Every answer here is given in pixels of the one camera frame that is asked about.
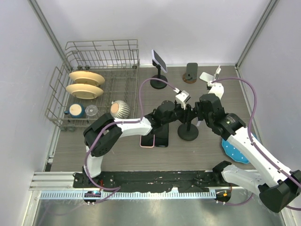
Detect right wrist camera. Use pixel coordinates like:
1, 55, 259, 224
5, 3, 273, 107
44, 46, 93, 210
207, 81, 224, 99

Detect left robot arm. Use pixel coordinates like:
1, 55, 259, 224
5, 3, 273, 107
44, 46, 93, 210
83, 101, 197, 188

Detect blue dotted plate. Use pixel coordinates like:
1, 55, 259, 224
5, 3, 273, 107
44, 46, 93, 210
221, 139, 249, 164

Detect lavender phone on stand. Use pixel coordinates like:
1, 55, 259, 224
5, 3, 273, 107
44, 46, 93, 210
151, 49, 167, 73

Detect blue ceramic mug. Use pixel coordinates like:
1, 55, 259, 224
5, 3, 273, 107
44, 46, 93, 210
64, 104, 85, 119

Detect black round base stand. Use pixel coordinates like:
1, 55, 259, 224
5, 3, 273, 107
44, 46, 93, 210
177, 121, 198, 141

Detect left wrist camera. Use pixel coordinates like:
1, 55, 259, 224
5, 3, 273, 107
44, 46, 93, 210
174, 88, 190, 110

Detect grey phone stand wooden base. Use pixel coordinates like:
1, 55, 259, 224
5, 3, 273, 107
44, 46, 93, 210
182, 63, 198, 84

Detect rear cream plate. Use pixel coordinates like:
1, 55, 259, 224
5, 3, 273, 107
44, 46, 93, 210
69, 71, 105, 86

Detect front cream plate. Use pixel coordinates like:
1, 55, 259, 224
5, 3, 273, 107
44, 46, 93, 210
66, 83, 103, 99

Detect clear glass cup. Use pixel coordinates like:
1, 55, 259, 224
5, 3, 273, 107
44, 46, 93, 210
85, 105, 98, 117

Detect white folding phone stand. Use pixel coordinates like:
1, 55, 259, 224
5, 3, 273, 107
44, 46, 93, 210
199, 66, 221, 83

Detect grey wire dish rack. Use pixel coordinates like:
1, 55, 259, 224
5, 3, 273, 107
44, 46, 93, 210
45, 39, 140, 131

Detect striped ceramic teapot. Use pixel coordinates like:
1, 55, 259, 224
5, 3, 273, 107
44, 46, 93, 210
110, 100, 130, 119

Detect black phone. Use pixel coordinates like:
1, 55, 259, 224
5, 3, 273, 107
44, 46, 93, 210
155, 124, 169, 147

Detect black gooseneck phone stand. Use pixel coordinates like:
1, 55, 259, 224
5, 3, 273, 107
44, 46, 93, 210
150, 59, 167, 89

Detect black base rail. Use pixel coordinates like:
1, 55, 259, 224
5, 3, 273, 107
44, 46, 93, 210
73, 170, 236, 193

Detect pink case phone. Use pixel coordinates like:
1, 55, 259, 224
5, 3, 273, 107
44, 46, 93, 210
140, 134, 155, 148

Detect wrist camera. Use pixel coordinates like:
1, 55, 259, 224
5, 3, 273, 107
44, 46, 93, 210
207, 81, 224, 99
174, 88, 190, 110

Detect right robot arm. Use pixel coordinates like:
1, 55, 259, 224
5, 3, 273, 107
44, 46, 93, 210
195, 93, 301, 213

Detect cream plate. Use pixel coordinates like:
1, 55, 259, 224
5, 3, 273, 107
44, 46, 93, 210
69, 71, 105, 86
66, 83, 103, 99

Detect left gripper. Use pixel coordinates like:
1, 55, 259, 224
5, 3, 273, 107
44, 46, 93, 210
161, 100, 196, 125

